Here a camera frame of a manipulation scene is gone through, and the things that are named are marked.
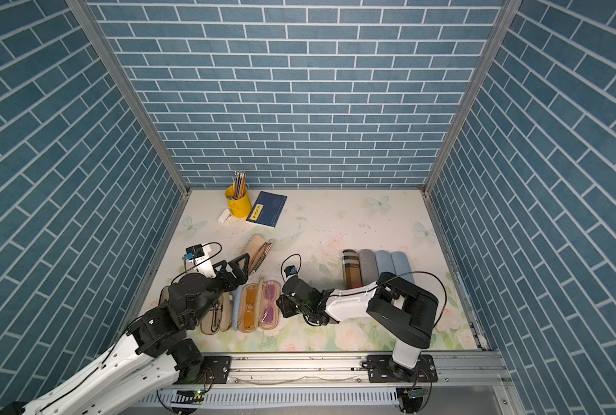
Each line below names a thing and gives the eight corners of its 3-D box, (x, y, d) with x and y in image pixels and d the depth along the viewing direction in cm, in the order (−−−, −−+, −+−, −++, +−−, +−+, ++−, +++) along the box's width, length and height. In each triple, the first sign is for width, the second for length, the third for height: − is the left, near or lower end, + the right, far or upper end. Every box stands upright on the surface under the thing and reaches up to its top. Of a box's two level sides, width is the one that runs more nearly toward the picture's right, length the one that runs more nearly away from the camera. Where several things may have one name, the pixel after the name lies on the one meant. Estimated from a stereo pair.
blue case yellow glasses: (376, 275, 96) (378, 270, 93) (373, 253, 102) (375, 248, 99) (392, 275, 96) (395, 270, 93) (388, 253, 102) (390, 248, 99)
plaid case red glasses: (343, 289, 92) (344, 284, 89) (341, 252, 102) (342, 247, 99) (361, 289, 92) (362, 284, 89) (357, 252, 102) (358, 247, 99)
